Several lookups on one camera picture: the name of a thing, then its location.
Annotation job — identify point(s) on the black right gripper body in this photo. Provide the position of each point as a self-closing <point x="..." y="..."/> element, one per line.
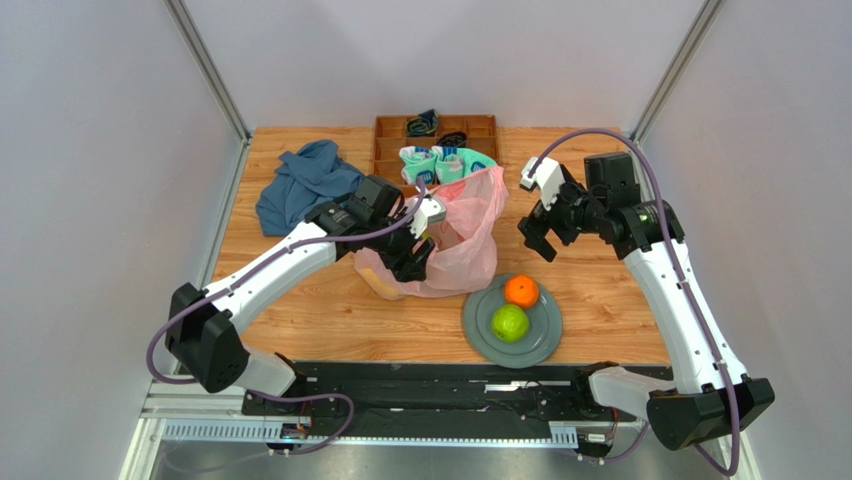
<point x="548" y="222"/>

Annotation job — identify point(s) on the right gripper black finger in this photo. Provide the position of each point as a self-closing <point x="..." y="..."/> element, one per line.
<point x="534" y="230"/>
<point x="542" y="247"/>

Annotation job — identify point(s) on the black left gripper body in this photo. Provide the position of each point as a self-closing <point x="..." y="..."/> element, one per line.
<point x="394" y="248"/>

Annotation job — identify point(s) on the orange fake fruit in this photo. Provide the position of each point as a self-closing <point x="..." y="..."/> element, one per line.
<point x="522" y="291"/>

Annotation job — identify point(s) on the pink translucent plastic bag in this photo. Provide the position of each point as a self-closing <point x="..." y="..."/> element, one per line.
<point x="465" y="257"/>

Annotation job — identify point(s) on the green fake apple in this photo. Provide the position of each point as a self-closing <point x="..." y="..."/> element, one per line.
<point x="510" y="323"/>

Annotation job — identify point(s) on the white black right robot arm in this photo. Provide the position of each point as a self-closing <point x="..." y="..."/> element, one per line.
<point x="711" y="394"/>

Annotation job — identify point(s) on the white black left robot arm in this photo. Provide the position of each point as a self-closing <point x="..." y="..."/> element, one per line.
<point x="203" y="332"/>

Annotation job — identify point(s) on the yellow fake fruit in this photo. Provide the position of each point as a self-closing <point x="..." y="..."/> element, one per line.
<point x="384" y="289"/>

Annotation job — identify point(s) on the grey round plate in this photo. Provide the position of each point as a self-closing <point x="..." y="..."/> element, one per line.
<point x="544" y="336"/>

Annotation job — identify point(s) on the teal white sock left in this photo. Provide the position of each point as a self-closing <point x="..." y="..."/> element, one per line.
<point x="418" y="164"/>

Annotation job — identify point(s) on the teal white sock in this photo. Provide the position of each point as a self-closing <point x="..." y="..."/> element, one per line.
<point x="418" y="164"/>
<point x="455" y="163"/>

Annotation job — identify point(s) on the teal white sock right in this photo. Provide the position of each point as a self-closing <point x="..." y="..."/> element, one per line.
<point x="455" y="163"/>

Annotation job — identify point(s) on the wooden compartment tray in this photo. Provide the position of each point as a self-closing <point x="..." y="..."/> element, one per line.
<point x="391" y="133"/>

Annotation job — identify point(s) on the blue crumpled cloth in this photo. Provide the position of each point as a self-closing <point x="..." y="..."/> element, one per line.
<point x="312" y="175"/>

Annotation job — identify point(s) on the black rolled sock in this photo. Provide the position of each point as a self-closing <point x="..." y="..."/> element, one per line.
<point x="455" y="139"/>

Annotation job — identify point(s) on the dark rolled sock back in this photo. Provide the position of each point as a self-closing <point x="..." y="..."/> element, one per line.
<point x="424" y="124"/>

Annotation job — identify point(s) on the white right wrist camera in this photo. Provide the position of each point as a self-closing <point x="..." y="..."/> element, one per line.
<point x="544" y="175"/>

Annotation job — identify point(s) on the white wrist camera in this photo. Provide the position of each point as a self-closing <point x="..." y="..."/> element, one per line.
<point x="427" y="211"/>
<point x="544" y="175"/>

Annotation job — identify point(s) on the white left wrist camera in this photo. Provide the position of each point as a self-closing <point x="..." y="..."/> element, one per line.
<point x="427" y="211"/>

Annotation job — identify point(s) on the aluminium frame rail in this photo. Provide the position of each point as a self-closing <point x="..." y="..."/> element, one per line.
<point x="185" y="432"/>

